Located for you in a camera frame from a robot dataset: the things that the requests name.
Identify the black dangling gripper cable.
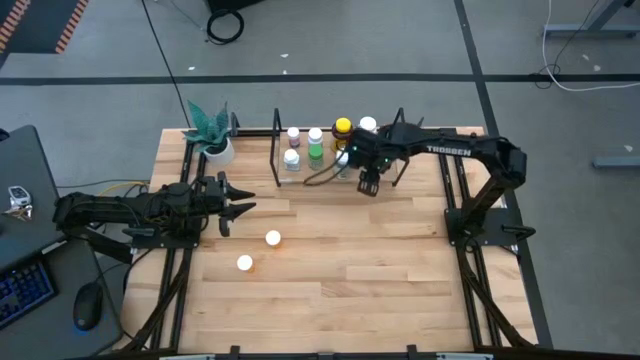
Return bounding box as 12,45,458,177
302,158,351,187

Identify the dark grey desk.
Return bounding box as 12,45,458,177
0,124,125,360

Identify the thin black cable ring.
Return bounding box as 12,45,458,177
533,62,564,90

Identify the dark bottle yellow cap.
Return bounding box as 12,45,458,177
331,116,354,154

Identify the white bottle blue label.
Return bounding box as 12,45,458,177
283,148,302,173

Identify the long white floor cable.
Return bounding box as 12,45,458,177
541,0,640,93

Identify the green plant in white pot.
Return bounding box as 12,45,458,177
182,99,237,168

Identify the black mouse blue light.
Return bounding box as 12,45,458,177
72,281,105,335

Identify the green-capped medicine bottle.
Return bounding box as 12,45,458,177
307,143,325,172

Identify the grey desk foot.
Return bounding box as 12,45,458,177
592,155,640,169
543,0,640,40

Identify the thin black floor cable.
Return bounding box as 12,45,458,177
141,0,192,126

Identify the black wire shelf wooden board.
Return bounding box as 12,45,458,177
268,107,425,189

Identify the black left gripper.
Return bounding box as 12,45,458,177
197,170,258,239

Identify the key fob with keys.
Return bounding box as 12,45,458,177
3,185,34,223

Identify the black keyboard blue backlight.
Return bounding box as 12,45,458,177
0,259,57,331

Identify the white-capped bottle green label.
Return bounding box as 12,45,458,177
333,149,352,180

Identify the black cable coil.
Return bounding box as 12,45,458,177
206,8,246,46

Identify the black equipment case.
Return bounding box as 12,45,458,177
205,0,266,12

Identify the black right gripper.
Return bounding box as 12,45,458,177
346,126,404,198

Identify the yellow desk cable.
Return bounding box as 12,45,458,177
62,180,151,211

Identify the dark floor mat striped edge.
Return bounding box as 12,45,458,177
0,0,89,55

